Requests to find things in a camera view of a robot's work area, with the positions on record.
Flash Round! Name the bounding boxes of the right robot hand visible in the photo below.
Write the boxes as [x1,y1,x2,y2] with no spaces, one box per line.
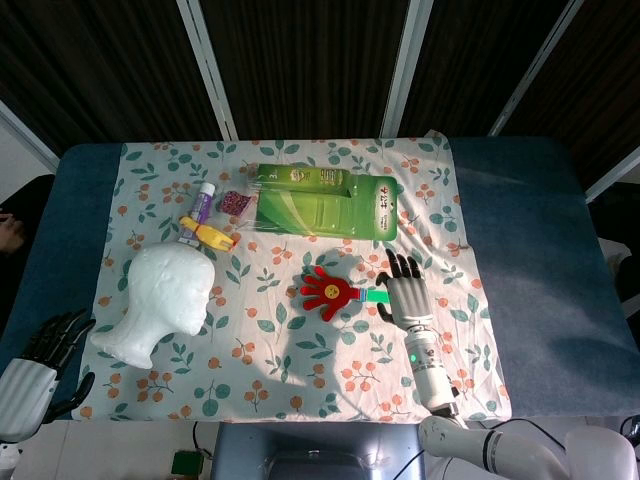
[375,248,435,329]

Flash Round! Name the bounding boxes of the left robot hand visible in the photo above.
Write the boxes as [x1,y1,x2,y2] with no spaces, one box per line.
[0,308,97,444]

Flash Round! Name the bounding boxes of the red hand clapper toy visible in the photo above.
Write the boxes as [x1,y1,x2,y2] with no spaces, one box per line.
[299,265,392,321]

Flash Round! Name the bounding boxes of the robot base body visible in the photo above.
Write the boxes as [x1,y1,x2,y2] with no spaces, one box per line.
[209,422,429,480]

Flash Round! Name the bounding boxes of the floral tablecloth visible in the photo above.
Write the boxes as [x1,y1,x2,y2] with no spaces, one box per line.
[71,131,512,424]

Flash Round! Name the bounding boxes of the green blister pack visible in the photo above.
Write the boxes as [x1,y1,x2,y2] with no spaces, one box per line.
[255,163,399,242]

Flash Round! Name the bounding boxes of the blue table mat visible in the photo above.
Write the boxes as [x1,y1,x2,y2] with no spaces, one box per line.
[0,137,640,421]

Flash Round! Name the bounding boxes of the person in dark clothes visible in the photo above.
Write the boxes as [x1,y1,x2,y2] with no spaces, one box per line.
[0,173,56,256]

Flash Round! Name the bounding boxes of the white foam mannequin head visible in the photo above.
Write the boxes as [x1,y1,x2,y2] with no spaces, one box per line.
[89,242,216,370]

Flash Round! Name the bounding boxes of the green circuit board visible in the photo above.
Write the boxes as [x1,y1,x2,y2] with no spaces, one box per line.
[171,449,205,476]

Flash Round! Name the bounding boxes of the purple bead bag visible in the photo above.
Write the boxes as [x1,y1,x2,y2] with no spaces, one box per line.
[219,190,253,217]

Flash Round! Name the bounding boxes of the yellow plastic toy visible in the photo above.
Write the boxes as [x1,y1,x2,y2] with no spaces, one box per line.
[178,215,236,254]

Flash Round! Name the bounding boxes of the purple white tube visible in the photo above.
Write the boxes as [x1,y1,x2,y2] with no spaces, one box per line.
[192,181,217,225]

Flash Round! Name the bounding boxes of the black cable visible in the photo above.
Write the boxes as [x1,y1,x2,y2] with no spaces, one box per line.
[191,421,214,459]

